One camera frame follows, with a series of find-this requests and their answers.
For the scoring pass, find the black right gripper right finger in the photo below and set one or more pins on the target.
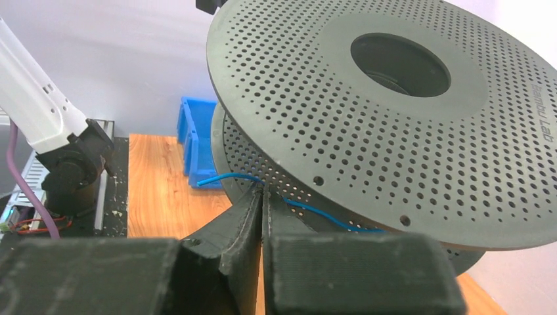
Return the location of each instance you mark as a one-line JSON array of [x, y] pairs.
[[308, 272]]

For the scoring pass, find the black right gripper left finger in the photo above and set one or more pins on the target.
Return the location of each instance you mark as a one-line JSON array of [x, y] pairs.
[[212, 271]]

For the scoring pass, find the black perforated cable spool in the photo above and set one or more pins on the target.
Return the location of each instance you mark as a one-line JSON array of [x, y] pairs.
[[409, 116]]

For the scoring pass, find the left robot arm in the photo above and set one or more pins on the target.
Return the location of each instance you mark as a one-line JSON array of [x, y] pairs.
[[72, 147]]

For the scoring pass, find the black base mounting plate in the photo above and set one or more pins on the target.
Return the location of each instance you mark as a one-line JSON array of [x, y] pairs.
[[108, 215]]

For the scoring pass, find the blue plastic bin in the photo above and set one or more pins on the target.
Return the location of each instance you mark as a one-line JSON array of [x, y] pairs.
[[194, 133]]

